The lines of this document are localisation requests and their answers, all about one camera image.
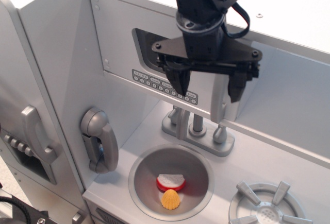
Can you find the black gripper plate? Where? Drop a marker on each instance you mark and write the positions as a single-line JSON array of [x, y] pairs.
[[213, 53]]

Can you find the grey toy microwave door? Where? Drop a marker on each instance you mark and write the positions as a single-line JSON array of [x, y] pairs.
[[120, 26]]

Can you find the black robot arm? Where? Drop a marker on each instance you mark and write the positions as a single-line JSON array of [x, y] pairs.
[[203, 17]]

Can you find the grey toy faucet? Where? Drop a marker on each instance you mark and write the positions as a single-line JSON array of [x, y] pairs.
[[193, 129]]

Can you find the round metal sink bowl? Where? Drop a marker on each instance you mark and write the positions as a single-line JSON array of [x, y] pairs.
[[177, 160]]

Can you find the red white toy food slice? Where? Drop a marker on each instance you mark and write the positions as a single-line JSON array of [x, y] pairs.
[[169, 181]]

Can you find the yellow toy corn piece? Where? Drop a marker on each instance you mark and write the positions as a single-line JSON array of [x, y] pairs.
[[170, 200]]

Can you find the white toy kitchen cabinet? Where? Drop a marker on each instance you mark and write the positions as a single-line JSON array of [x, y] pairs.
[[51, 59]]

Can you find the grey toy stove burner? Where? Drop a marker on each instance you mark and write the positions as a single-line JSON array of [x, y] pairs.
[[265, 203]]

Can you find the grey toy ice dispenser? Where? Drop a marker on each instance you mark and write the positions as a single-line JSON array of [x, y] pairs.
[[26, 157]]

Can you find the grey fridge door handle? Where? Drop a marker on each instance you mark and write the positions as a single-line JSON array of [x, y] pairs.
[[31, 120]]

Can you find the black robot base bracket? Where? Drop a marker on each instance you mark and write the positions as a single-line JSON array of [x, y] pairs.
[[14, 210]]

